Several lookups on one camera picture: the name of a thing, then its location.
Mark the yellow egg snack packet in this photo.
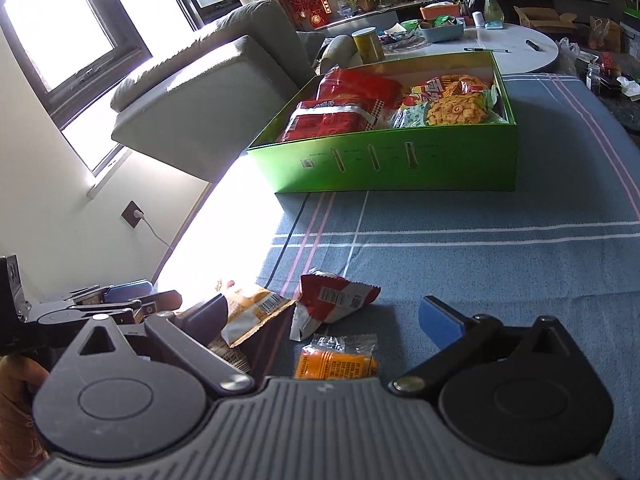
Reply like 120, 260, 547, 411
221, 285, 294, 348

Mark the small orange snack packet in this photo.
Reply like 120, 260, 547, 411
294, 334, 378, 380

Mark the small red white snack packet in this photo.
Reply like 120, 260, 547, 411
290, 269, 381, 342

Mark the red checkered snack pack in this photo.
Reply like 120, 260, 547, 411
279, 96, 384, 142

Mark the red yellow noodle snack bag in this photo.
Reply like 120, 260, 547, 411
401, 75, 489, 106

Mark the red rice cracker bag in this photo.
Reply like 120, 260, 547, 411
316, 66, 402, 108

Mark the green vegetable roll snack bag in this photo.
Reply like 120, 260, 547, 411
390, 89, 497, 129

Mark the person's left hand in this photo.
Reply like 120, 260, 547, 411
0, 356, 49, 479

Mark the blue striped tablecloth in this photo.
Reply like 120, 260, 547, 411
157, 74, 639, 479

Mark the beige sofa armchair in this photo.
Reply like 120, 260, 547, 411
111, 0, 335, 184

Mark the black pen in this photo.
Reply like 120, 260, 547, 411
463, 47, 512, 53

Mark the small glass jar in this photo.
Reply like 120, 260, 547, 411
586, 63, 601, 96

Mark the white round coffee table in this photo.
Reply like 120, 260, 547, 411
386, 24, 559, 75

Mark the dark marble round table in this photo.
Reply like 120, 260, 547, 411
575, 51, 639, 143

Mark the black marker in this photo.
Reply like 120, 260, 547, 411
525, 39, 542, 52

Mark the yellow tin can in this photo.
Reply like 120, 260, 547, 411
352, 26, 385, 64

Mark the blue plastic basket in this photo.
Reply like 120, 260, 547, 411
419, 15, 464, 44

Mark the orange tissue box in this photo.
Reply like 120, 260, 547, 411
420, 1, 461, 21

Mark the open cardboard box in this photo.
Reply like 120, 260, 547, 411
514, 6, 577, 34

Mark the tv console shelf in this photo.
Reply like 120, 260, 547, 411
317, 0, 620, 37

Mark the wall power socket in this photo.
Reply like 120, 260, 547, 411
120, 200, 144, 229

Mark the white power cable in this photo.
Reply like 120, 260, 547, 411
134, 211, 174, 254

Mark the window frame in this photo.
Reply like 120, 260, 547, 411
1, 0, 240, 129

